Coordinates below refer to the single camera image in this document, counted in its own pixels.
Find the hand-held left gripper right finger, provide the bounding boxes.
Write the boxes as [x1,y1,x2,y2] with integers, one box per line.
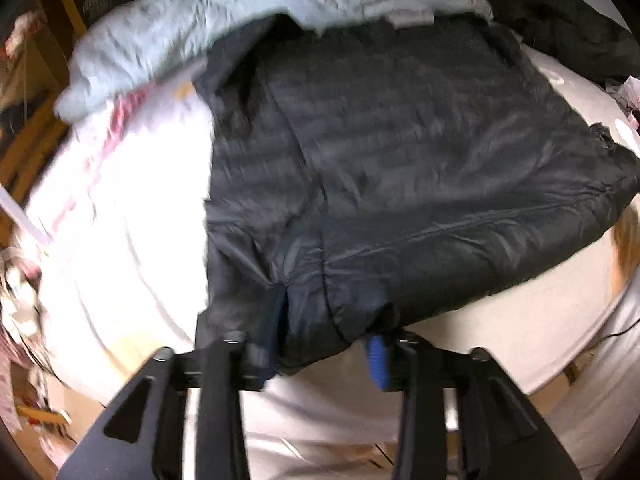
[365,332,583,480]

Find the patterned cloth pile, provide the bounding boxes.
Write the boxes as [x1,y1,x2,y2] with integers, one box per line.
[0,240,71,461]

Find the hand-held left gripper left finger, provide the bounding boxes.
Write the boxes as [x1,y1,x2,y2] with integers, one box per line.
[56,329,281,480]

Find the pink cloth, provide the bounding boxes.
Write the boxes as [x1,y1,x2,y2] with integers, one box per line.
[47,87,151,241]

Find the light blue duvet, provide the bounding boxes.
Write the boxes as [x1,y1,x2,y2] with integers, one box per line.
[54,0,496,123]

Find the wooden shelf unit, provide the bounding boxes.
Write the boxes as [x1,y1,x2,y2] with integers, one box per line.
[0,0,76,201]

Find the black crumpled jacket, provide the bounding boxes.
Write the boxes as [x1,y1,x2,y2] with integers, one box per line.
[475,0,638,86]

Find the dark quilted puffer jacket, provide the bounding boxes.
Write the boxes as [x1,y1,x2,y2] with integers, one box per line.
[192,12,640,376]

